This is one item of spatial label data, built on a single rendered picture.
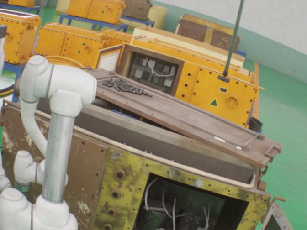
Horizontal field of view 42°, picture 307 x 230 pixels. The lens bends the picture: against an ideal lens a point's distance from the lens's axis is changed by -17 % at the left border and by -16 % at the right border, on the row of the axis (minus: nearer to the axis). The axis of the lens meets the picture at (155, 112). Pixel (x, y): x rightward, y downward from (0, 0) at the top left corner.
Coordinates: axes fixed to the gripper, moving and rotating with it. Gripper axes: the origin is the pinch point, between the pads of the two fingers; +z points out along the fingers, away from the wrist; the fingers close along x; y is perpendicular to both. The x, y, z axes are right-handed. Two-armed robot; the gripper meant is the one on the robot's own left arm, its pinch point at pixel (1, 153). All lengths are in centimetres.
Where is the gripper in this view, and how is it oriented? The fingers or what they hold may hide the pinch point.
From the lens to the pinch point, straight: 240.0
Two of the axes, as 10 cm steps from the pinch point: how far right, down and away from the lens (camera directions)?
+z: 2.5, -2.2, 9.4
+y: 8.8, -3.5, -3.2
